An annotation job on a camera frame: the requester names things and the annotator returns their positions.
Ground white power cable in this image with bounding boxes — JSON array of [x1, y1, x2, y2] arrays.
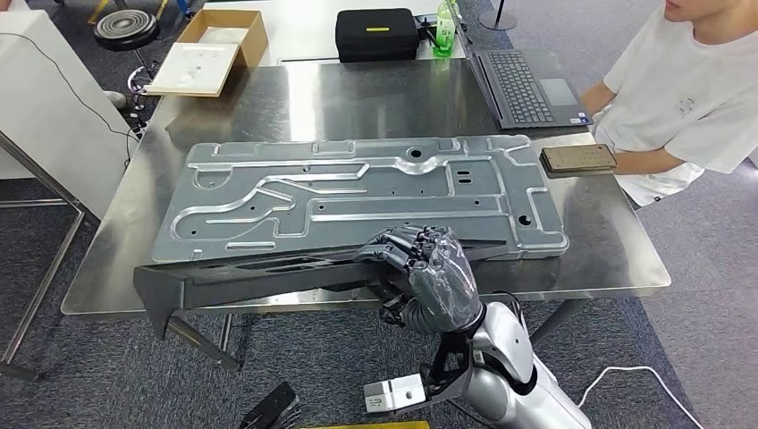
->
[[577, 366, 706, 429]]

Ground brown smartphone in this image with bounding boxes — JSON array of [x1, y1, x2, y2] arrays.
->
[[538, 143, 619, 179]]

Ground green drink bottle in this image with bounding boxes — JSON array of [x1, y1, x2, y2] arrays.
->
[[432, 0, 457, 59]]

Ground grey laptop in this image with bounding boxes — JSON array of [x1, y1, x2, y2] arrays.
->
[[450, 0, 594, 131]]

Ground chrome metal rings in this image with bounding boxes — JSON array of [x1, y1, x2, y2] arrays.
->
[[127, 62, 161, 96]]

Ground yellow floor tape square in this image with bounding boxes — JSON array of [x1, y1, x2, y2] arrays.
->
[[299, 420, 431, 429]]

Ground long black plastic part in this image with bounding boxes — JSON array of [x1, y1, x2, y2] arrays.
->
[[132, 236, 510, 341]]

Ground white foam insert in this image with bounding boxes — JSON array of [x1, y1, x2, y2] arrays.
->
[[147, 26, 250, 96]]

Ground black round stand base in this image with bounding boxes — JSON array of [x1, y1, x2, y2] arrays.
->
[[478, 0, 518, 32]]

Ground black round stool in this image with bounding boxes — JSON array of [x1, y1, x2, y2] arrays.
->
[[93, 8, 161, 72]]

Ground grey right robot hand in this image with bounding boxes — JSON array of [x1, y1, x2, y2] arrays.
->
[[354, 223, 487, 336]]

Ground stainless steel workbench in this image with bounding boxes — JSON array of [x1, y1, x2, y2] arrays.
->
[[61, 57, 673, 373]]

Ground person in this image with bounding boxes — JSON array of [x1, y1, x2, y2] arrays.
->
[[580, 0, 758, 208]]

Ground clear plastic tray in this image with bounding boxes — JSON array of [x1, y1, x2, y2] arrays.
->
[[150, 134, 571, 265]]

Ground thin black hanging cable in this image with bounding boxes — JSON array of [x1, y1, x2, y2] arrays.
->
[[0, 32, 140, 168]]

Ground brown cardboard box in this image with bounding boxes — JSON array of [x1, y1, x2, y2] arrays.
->
[[145, 8, 269, 99]]

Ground black zip case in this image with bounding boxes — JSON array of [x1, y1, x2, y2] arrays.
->
[[334, 8, 420, 63]]

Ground black robot foot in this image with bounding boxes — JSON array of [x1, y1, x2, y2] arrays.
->
[[238, 382, 301, 429]]

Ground white steel side table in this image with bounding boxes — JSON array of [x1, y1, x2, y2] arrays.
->
[[0, 8, 140, 222]]

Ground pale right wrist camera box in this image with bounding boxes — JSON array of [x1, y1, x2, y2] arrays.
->
[[363, 334, 475, 415]]

